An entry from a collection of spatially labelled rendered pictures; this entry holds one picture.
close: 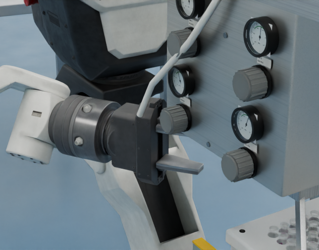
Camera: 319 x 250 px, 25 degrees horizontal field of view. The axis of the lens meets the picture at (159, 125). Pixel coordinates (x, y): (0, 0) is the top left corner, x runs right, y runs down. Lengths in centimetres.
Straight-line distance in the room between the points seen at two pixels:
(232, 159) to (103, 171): 62
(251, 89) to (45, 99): 42
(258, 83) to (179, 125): 17
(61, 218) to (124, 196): 141
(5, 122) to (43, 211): 87
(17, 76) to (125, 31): 27
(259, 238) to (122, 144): 23
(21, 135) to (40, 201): 179
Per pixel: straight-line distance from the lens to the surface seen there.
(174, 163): 98
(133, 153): 98
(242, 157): 75
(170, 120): 83
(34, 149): 104
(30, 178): 301
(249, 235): 93
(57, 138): 102
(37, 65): 429
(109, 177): 132
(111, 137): 99
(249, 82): 70
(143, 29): 127
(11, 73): 105
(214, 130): 81
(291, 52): 68
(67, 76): 143
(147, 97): 86
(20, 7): 223
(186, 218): 136
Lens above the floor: 140
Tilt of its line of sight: 24 degrees down
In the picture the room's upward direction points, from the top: straight up
